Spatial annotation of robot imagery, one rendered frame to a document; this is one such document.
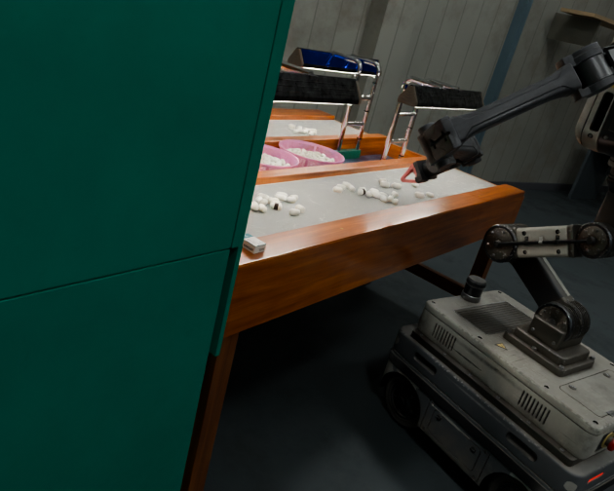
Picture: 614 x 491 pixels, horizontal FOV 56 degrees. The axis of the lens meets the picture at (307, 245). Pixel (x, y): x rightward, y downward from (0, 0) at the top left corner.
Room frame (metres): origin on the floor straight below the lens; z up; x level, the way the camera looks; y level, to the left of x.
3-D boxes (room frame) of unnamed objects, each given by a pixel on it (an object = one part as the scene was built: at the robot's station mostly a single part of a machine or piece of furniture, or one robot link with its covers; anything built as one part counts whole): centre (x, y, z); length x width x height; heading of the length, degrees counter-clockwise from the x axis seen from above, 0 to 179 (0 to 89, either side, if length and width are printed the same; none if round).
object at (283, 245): (1.83, -0.31, 0.67); 1.81 x 0.12 x 0.19; 145
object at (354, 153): (2.70, 0.00, 0.90); 0.20 x 0.19 x 0.45; 145
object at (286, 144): (2.24, 0.08, 0.72); 0.27 x 0.27 x 0.10
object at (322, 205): (1.95, -0.14, 0.73); 1.81 x 0.30 x 0.02; 145
